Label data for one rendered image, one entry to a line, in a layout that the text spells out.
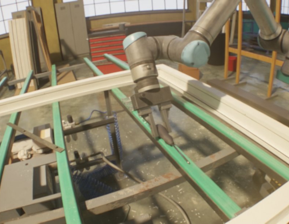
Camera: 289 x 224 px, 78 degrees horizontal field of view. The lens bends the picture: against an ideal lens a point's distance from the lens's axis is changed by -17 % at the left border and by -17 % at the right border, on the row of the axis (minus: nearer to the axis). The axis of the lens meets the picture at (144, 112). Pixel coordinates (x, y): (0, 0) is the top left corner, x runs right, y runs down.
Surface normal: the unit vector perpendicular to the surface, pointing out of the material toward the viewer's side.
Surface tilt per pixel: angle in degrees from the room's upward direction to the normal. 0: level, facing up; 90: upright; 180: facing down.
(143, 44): 60
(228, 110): 90
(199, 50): 93
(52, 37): 90
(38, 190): 0
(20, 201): 0
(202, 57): 93
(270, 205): 0
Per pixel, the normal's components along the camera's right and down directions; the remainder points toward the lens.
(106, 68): 0.04, 0.45
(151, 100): 0.30, -0.14
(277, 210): -0.07, -0.89
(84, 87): 0.38, 0.39
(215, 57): -0.42, 0.50
